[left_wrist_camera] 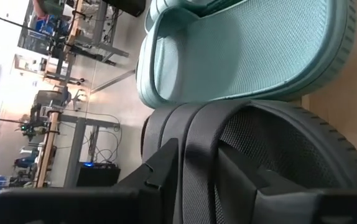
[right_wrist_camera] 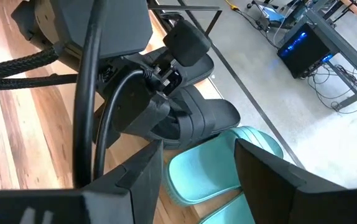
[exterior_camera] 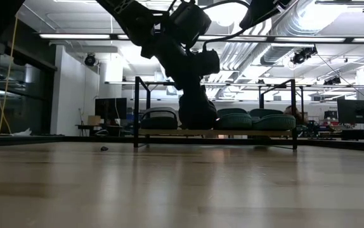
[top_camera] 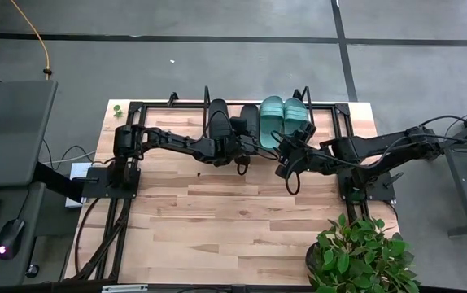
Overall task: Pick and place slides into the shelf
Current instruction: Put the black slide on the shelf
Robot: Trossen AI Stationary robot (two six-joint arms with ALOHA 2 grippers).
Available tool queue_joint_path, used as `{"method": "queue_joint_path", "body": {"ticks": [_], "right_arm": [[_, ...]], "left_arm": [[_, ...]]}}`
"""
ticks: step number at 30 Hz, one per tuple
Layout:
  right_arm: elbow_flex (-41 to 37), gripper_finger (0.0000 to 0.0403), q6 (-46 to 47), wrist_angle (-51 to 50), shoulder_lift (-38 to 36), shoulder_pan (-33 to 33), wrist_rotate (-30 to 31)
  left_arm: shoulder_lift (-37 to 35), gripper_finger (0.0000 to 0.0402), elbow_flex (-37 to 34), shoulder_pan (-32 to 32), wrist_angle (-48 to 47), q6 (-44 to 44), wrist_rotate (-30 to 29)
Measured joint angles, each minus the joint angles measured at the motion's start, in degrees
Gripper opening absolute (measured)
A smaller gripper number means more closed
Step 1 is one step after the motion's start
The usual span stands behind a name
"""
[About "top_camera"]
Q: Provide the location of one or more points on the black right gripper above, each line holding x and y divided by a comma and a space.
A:
294, 156

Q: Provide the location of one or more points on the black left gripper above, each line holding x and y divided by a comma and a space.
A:
227, 150

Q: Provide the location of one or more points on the black rubber slide sandal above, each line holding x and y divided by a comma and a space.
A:
251, 114
218, 112

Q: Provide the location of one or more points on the green rubber slide sandal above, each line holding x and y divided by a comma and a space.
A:
295, 110
270, 110

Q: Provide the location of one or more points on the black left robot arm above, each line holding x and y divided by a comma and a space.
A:
176, 142

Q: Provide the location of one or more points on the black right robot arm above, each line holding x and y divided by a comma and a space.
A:
363, 148

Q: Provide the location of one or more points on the potted green leafy plant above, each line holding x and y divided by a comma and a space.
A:
359, 252

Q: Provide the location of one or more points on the small green leaf sprig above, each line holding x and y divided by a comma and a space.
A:
118, 112

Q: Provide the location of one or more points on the white power box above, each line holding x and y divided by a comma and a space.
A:
79, 171

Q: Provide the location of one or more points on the black metal stand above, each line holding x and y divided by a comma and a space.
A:
464, 195

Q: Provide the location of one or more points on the dark grey desk panel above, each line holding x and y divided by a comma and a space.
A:
10, 134

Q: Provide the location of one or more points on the black round knob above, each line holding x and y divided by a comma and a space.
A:
32, 271

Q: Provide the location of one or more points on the black computer mouse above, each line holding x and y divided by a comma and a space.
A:
11, 236

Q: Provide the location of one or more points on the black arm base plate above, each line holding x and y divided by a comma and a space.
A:
380, 194
95, 187

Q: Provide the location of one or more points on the black metal table frame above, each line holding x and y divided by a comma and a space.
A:
135, 107

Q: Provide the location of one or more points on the silver metal bracket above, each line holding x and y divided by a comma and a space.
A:
123, 288

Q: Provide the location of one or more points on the black desk bracket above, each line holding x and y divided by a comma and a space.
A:
54, 181

